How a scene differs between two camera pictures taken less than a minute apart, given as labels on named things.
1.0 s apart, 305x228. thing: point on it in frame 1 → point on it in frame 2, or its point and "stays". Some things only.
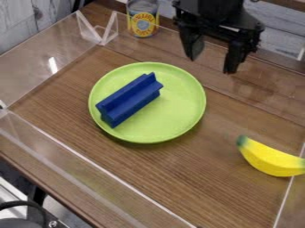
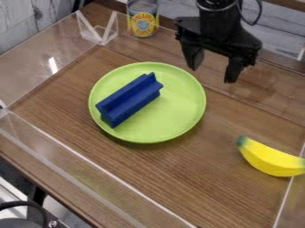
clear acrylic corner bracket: x=96 y=33 stays
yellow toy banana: x=269 y=159 stays
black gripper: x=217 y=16 → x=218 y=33
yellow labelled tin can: x=143 y=18 stays
